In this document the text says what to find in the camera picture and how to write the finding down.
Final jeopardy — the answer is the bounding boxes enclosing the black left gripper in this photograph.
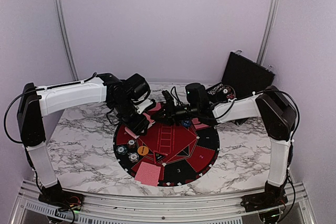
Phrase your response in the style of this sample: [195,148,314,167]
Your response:
[111,98,150,136]

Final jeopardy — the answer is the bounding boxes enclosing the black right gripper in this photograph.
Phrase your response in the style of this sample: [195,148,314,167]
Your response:
[150,101,199,127]

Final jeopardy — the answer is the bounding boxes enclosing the dealt red card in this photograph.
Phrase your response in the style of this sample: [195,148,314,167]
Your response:
[150,166,161,186]
[143,112,155,128]
[134,162,156,185]
[152,103,162,111]
[192,119,209,130]

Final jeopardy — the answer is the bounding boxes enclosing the red playing card deck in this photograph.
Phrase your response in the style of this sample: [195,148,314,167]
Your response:
[124,127,139,139]

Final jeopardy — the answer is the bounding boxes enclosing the blue round blind button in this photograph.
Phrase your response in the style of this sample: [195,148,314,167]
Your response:
[181,120,192,127]

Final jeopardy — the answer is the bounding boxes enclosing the small orange black chip pile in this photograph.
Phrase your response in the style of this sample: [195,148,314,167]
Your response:
[127,139,136,148]

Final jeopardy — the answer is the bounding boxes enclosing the orange round blind button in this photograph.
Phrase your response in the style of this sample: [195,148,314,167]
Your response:
[137,145,149,156]

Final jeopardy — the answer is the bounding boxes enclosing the black triangular button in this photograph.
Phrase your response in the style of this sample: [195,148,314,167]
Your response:
[153,151,167,164]

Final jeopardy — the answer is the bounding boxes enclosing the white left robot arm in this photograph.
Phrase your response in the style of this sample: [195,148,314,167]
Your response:
[3,73,155,206]

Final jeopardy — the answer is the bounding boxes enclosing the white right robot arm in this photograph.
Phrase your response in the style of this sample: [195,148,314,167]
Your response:
[151,83,299,207]

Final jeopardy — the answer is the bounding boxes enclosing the round red black poker mat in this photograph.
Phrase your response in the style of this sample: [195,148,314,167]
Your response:
[113,123,220,187]

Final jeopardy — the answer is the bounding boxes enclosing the black poker chip case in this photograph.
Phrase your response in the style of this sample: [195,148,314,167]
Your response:
[206,52,275,103]

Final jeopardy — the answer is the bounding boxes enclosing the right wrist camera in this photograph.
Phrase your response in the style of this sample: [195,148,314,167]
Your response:
[162,90,175,106]

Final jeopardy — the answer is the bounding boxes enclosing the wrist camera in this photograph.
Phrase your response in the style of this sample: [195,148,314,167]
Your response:
[162,90,175,106]
[135,99,156,114]

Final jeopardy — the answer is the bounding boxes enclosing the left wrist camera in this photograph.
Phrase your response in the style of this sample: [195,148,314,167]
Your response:
[135,99,156,114]

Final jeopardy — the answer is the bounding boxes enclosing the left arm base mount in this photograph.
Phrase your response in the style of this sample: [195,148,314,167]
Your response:
[38,182,84,211]

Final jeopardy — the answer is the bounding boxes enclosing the right aluminium wall post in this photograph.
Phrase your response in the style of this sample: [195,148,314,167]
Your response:
[257,0,279,65]

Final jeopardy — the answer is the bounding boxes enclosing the aluminium wall post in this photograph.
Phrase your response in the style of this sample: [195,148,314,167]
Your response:
[54,0,79,81]
[257,0,279,65]

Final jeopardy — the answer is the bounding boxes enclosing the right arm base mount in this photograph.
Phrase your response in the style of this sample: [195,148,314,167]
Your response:
[240,179,288,212]

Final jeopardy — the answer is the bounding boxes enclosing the aluminium front rail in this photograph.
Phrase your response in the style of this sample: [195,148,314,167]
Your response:
[9,180,316,223]

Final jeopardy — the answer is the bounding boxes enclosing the left aluminium wall post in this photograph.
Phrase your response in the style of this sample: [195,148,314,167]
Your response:
[54,0,79,81]

